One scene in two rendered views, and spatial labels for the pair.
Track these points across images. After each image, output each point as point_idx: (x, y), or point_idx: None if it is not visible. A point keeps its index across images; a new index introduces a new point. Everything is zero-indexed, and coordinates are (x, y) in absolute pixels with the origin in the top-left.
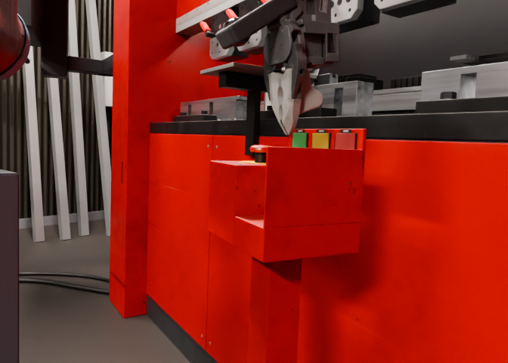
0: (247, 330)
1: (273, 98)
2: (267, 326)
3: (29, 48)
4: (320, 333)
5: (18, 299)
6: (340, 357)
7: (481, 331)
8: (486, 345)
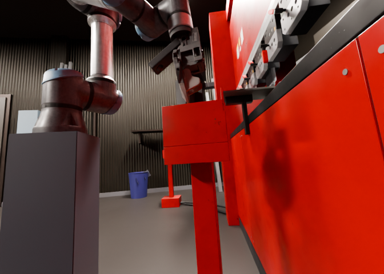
0: (261, 233)
1: None
2: (193, 208)
3: (122, 100)
4: (282, 235)
5: (75, 175)
6: (291, 253)
7: (356, 232)
8: (363, 246)
